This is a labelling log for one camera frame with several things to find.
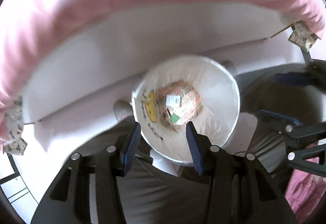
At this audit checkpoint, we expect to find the green block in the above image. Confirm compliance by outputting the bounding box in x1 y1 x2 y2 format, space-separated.
170 114 180 124

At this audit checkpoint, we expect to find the white lined trash bin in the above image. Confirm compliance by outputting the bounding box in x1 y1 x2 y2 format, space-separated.
131 55 240 166

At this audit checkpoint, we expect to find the grey trousers leg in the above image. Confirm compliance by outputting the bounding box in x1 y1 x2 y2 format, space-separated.
76 63 326 224

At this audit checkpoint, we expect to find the patterned paper scrap left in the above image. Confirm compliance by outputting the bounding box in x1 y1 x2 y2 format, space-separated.
1 96 28 156

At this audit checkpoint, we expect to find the patterned paper scrap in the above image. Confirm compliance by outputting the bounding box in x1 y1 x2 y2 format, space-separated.
1 96 28 156
288 21 319 53

